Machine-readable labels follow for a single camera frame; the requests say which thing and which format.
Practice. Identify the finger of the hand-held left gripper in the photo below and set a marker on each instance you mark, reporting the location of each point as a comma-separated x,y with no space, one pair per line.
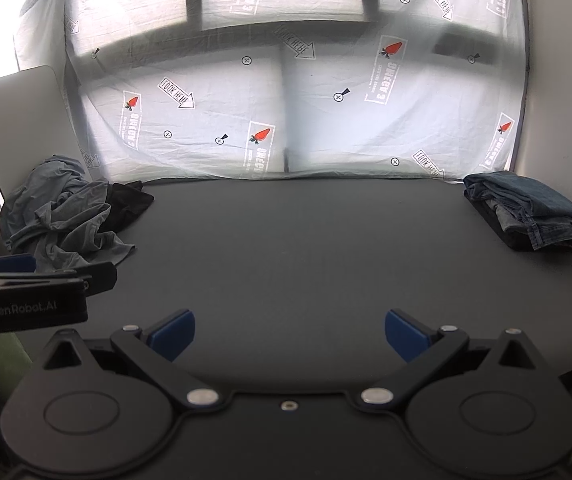
11,263
100,277

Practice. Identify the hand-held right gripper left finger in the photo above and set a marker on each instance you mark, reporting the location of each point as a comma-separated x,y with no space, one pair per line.
172,336

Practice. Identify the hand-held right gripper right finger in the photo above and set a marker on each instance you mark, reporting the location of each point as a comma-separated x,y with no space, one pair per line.
408,336

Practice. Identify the grey zip hoodie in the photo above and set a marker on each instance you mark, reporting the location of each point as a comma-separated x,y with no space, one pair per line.
71,230

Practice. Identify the black garment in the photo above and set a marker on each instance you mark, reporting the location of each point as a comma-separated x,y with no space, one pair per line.
128,205

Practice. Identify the folded grey denim garment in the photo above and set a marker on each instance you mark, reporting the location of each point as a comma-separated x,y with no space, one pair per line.
545,232

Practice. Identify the printed white sheet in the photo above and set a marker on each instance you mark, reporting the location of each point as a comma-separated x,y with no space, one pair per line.
286,85

